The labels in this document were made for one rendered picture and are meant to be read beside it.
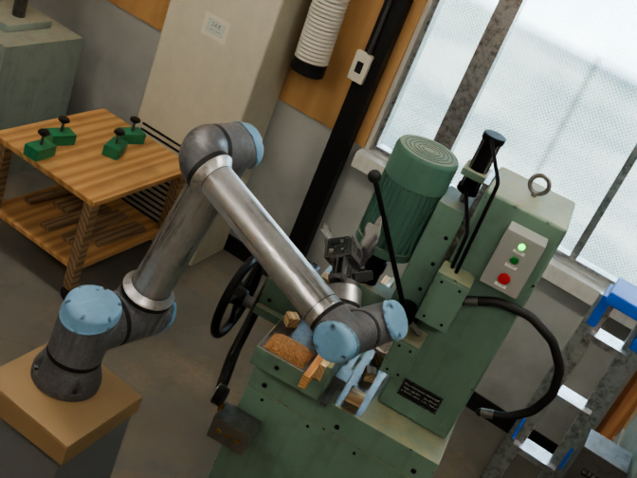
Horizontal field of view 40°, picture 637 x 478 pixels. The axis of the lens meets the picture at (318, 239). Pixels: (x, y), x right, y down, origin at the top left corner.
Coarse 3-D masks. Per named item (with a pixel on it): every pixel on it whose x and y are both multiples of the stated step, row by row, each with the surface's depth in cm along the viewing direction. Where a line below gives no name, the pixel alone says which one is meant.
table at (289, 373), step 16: (256, 304) 254; (272, 320) 253; (304, 320) 250; (288, 336) 241; (304, 336) 244; (256, 352) 233; (272, 352) 232; (272, 368) 233; (288, 368) 231; (304, 368) 231; (336, 368) 237; (320, 384) 229
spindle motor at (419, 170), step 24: (408, 144) 224; (432, 144) 231; (408, 168) 221; (432, 168) 219; (456, 168) 224; (384, 192) 228; (408, 192) 224; (432, 192) 223; (408, 216) 226; (360, 240) 235; (384, 240) 231; (408, 240) 230
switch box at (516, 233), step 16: (512, 224) 211; (512, 240) 209; (528, 240) 207; (544, 240) 210; (496, 256) 212; (528, 256) 209; (496, 272) 213; (512, 272) 212; (528, 272) 210; (496, 288) 215; (512, 288) 213
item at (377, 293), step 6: (378, 282) 249; (360, 288) 244; (366, 288) 244; (372, 288) 244; (378, 288) 246; (384, 288) 247; (390, 288) 248; (366, 294) 244; (372, 294) 244; (378, 294) 243; (384, 294) 244; (390, 294) 245; (366, 300) 245; (372, 300) 244; (378, 300) 244; (384, 300) 243
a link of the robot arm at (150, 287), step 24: (240, 144) 206; (240, 168) 210; (192, 192) 214; (168, 216) 222; (192, 216) 217; (168, 240) 222; (192, 240) 222; (144, 264) 230; (168, 264) 226; (120, 288) 235; (144, 288) 231; (168, 288) 232; (144, 312) 233; (168, 312) 243; (144, 336) 240
